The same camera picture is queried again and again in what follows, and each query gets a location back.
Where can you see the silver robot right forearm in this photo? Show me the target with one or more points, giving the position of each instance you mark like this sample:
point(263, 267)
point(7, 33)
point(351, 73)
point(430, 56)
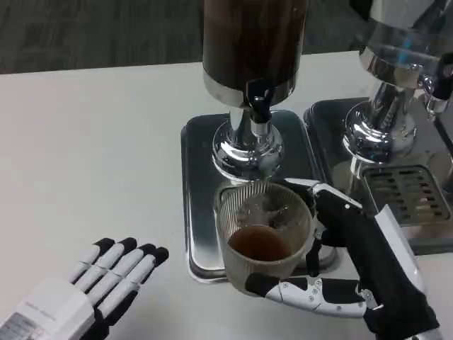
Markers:
point(433, 334)

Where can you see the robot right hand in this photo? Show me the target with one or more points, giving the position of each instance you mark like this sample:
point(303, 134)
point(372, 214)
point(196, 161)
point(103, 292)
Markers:
point(375, 262)

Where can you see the steel drip tray base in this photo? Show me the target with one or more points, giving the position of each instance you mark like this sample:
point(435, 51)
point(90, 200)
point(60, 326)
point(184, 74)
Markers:
point(198, 198)
point(327, 120)

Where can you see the dark drink dispenser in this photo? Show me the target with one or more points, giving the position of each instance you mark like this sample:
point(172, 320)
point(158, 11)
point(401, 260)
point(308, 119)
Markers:
point(247, 42)

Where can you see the steel drip grid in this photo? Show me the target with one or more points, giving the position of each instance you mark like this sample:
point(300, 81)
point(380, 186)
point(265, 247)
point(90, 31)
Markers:
point(222, 195)
point(407, 191)

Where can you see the black dispenser tap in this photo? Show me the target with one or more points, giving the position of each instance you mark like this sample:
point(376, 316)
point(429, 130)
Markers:
point(444, 78)
point(258, 106)

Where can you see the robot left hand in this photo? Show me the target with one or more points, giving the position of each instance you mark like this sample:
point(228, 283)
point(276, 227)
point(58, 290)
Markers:
point(56, 304)

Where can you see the clear empty drink dispenser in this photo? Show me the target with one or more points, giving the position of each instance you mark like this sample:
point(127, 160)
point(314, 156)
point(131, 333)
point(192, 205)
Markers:
point(389, 63)

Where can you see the clear ribbed glass cup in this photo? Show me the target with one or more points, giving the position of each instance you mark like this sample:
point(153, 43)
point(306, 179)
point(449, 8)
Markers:
point(262, 226)

